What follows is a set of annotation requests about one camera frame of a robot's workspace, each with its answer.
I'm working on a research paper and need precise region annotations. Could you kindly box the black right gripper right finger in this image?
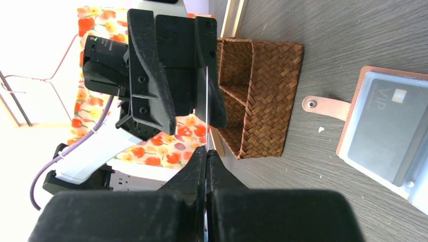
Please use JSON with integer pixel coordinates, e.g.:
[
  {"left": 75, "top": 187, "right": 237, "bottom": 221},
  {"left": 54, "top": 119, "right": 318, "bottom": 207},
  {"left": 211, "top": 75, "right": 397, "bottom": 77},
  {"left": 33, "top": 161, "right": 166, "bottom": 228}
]
[{"left": 206, "top": 150, "right": 364, "bottom": 241}]

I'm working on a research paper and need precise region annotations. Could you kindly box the orange floral cloth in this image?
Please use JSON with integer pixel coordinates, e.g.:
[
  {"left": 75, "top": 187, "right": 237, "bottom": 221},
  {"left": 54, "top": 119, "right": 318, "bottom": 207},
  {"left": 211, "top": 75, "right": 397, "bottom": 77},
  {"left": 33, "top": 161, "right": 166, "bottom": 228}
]
[{"left": 67, "top": 5, "right": 215, "bottom": 169}]

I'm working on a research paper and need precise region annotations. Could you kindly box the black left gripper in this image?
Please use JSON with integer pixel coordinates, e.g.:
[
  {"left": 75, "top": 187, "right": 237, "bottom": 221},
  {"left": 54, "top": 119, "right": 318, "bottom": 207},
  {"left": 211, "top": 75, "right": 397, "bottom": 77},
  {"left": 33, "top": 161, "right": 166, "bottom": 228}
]
[{"left": 82, "top": 9, "right": 227, "bottom": 141}]

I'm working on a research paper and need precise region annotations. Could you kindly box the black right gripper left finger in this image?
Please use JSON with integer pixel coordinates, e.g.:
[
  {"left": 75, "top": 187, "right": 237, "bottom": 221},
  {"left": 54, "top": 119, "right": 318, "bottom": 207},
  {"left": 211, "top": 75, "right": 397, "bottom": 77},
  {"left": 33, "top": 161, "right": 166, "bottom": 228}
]
[{"left": 29, "top": 146, "right": 207, "bottom": 241}]

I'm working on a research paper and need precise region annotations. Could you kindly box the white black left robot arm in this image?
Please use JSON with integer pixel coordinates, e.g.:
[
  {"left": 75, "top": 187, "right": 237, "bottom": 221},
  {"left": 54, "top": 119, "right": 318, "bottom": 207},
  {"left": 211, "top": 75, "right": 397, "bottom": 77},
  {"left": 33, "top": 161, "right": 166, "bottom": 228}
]
[{"left": 43, "top": 9, "right": 226, "bottom": 194}]

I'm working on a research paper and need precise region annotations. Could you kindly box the pink clothes hanger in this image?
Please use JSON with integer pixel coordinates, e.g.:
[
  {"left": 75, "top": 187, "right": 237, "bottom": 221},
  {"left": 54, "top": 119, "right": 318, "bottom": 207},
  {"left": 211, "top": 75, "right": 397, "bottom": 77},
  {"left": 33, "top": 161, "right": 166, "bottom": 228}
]
[{"left": 2, "top": 35, "right": 81, "bottom": 127}]

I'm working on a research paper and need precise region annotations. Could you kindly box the brown woven basket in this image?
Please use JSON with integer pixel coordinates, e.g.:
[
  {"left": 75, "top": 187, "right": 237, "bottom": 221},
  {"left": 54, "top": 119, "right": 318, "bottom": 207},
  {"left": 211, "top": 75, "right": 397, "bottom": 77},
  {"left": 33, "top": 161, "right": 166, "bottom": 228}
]
[{"left": 218, "top": 38, "right": 304, "bottom": 159}]

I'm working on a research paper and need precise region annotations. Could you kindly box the grey VIP credit card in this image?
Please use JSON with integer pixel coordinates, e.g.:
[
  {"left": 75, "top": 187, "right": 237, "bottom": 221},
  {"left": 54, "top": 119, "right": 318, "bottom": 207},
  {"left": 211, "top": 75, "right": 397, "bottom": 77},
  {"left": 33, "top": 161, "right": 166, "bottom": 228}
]
[{"left": 347, "top": 79, "right": 427, "bottom": 186}]

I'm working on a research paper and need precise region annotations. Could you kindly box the white card with magnetic stripe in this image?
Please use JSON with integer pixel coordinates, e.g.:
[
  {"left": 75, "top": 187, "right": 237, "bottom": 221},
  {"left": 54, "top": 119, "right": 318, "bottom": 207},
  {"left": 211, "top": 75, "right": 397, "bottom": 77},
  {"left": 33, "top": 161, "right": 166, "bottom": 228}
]
[{"left": 205, "top": 66, "right": 209, "bottom": 151}]

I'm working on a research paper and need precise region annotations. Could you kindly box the tan leather card holder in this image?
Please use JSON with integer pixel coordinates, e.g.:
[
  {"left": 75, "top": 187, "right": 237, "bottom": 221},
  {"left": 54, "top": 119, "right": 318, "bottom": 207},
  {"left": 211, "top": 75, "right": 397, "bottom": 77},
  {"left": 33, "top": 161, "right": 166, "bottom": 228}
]
[{"left": 302, "top": 66, "right": 427, "bottom": 213}]

